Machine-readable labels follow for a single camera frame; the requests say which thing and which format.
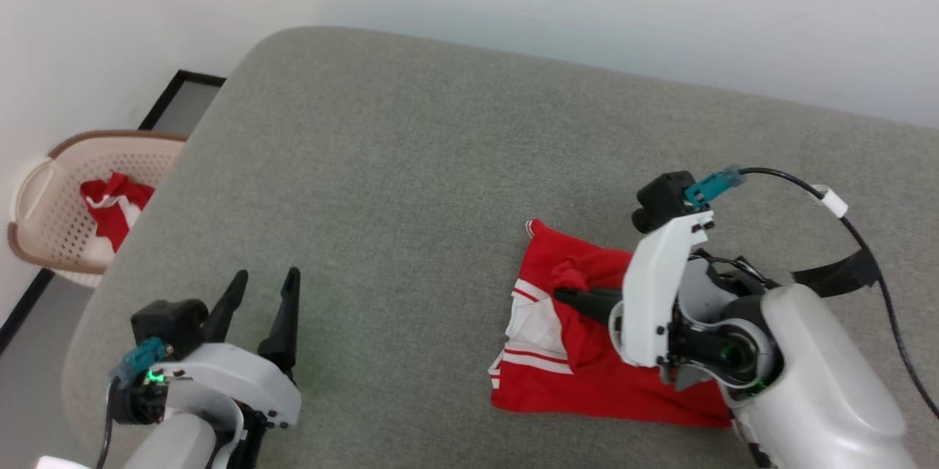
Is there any teal cable connector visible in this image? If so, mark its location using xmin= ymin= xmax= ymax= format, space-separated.
xmin=684 ymin=165 xmax=747 ymax=208
xmin=112 ymin=337 xmax=171 ymax=386

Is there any red cloth in basket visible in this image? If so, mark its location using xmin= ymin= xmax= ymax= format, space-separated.
xmin=79 ymin=172 xmax=156 ymax=253

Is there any thin black cable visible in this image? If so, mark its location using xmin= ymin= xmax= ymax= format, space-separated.
xmin=736 ymin=167 xmax=939 ymax=420
xmin=95 ymin=377 xmax=123 ymax=469

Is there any red jersey with white sleeves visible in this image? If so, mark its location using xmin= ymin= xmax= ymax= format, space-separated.
xmin=489 ymin=218 xmax=734 ymax=429

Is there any beige plastic laundry basket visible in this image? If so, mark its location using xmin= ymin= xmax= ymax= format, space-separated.
xmin=7 ymin=130 xmax=188 ymax=288

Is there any white cable marker sleeve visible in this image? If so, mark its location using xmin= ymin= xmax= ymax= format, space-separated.
xmin=812 ymin=186 xmax=850 ymax=219

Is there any black floor edge strip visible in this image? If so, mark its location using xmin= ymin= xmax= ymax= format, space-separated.
xmin=0 ymin=70 xmax=227 ymax=352

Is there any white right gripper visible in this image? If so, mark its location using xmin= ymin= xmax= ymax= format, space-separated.
xmin=553 ymin=210 xmax=716 ymax=368

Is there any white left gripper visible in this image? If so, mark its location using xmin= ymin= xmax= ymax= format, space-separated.
xmin=150 ymin=267 xmax=302 ymax=430

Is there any black strap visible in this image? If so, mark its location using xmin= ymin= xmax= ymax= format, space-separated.
xmin=791 ymin=247 xmax=882 ymax=299

